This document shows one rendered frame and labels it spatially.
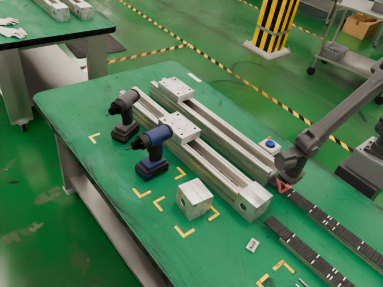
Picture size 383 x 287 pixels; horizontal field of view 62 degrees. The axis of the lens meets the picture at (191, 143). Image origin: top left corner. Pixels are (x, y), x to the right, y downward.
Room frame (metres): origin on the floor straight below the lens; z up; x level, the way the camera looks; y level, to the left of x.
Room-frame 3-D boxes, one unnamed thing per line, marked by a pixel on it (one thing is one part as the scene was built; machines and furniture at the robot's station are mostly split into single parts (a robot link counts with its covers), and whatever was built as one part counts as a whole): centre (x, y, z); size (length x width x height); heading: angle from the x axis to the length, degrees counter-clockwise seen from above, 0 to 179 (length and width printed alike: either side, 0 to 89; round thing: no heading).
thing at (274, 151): (1.16, -0.35, 0.81); 0.10 x 0.08 x 0.06; 138
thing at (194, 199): (0.78, -0.05, 0.83); 0.11 x 0.10 x 0.10; 130
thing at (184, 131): (1.11, 0.07, 0.87); 0.16 x 0.11 x 0.07; 48
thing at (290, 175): (0.94, -0.41, 0.92); 0.10 x 0.07 x 0.07; 139
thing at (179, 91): (1.42, 0.13, 0.87); 0.16 x 0.11 x 0.07; 48
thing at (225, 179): (1.11, 0.07, 0.82); 0.80 x 0.10 x 0.09; 48
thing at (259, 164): (1.25, -0.06, 0.82); 0.80 x 0.10 x 0.09; 48
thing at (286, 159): (0.91, -0.38, 1.01); 0.12 x 0.09 x 0.12; 121
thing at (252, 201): (0.82, -0.28, 0.83); 0.12 x 0.09 x 0.10; 138
